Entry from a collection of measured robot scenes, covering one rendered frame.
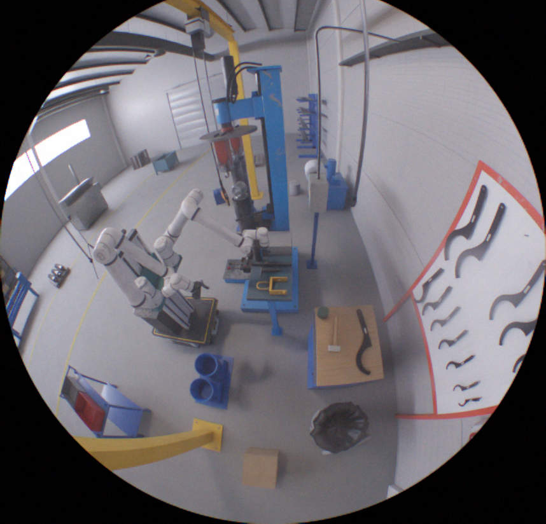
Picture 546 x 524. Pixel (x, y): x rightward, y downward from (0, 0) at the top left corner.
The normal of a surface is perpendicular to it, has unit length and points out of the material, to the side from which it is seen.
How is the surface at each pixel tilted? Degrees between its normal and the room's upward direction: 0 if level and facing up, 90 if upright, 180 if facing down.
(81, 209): 90
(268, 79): 90
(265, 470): 0
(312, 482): 0
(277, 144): 90
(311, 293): 0
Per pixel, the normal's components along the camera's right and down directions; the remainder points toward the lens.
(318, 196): -0.07, 0.73
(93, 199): 0.98, 0.06
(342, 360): -0.08, -0.68
